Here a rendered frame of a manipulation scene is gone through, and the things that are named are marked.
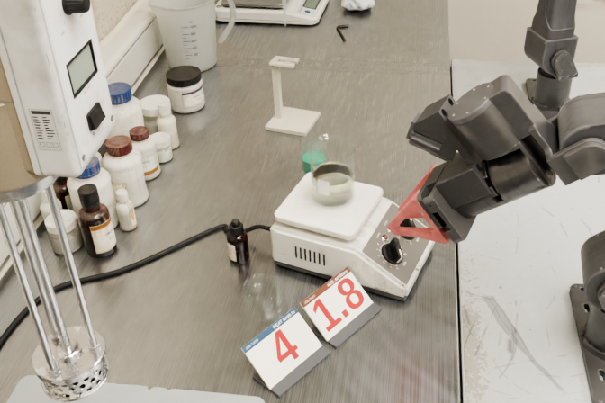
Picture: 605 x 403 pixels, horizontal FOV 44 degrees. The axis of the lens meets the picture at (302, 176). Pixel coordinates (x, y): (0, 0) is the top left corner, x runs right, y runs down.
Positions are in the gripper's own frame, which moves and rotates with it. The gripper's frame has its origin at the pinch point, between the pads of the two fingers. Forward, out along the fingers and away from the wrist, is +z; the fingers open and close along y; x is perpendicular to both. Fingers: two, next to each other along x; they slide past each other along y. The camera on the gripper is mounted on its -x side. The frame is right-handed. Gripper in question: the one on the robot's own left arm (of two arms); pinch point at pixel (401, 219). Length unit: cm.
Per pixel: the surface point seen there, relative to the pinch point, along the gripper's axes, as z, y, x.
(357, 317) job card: 11.0, 5.3, 8.1
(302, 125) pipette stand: 32.2, -35.5, -9.7
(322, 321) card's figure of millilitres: 12.6, 9.0, 4.9
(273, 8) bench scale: 53, -79, -30
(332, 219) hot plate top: 11.1, -2.6, -2.8
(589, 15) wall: 19, -164, 30
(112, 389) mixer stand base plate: 27.4, 28.0, -6.1
